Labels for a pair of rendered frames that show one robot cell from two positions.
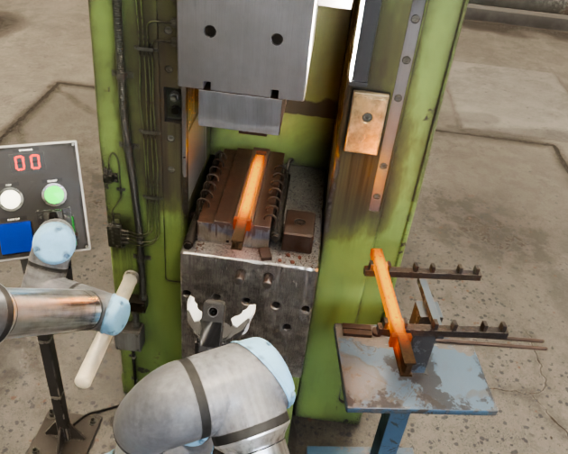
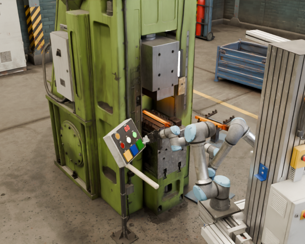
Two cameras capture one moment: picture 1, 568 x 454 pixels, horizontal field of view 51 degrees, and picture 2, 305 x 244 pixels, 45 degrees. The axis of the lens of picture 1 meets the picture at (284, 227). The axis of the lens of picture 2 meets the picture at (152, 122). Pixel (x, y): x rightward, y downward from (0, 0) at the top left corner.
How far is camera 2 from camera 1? 2.50 m
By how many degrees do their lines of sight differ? 36
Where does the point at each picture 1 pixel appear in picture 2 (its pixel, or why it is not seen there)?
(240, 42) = (165, 75)
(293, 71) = (175, 77)
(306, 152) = (147, 106)
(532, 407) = not seen: hidden behind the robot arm
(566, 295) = not seen: hidden behind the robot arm
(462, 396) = not seen: hidden behind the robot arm
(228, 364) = (238, 121)
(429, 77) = (190, 69)
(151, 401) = (236, 129)
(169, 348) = (138, 187)
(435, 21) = (190, 55)
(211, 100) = (160, 92)
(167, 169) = (137, 121)
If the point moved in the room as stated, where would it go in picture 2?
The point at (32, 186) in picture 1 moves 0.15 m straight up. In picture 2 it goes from (130, 134) to (129, 118)
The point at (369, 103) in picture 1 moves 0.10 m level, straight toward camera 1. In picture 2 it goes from (182, 80) to (188, 83)
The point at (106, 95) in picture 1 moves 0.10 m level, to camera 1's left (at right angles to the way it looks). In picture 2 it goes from (122, 105) to (113, 108)
